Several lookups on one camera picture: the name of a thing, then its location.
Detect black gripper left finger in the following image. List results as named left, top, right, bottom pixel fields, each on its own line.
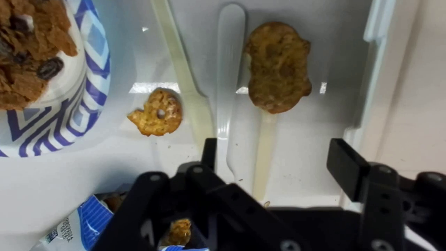
left=95, top=137, right=304, bottom=251

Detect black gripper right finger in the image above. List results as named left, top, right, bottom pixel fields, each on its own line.
left=327, top=137, right=446, bottom=251

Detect white plastic spoon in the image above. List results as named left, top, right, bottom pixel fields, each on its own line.
left=243, top=48, right=281, bottom=204

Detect large brown cookie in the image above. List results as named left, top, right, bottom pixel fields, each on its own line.
left=245, top=21, right=314, bottom=116

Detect small broken cookie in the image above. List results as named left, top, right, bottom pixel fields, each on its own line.
left=126, top=87, right=185, bottom=138

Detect cookies in snack bag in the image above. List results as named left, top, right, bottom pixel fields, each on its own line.
left=162, top=218, right=193, bottom=247

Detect blue snack bag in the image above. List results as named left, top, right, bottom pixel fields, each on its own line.
left=30, top=194, right=211, bottom=251

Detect blue patterned paper bowl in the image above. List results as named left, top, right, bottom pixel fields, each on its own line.
left=0, top=0, right=114, bottom=159

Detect cream plastic knife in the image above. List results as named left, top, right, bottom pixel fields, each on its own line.
left=150, top=0, right=215, bottom=151

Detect cookies heap in bowl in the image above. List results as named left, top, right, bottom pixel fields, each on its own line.
left=0, top=0, right=80, bottom=112

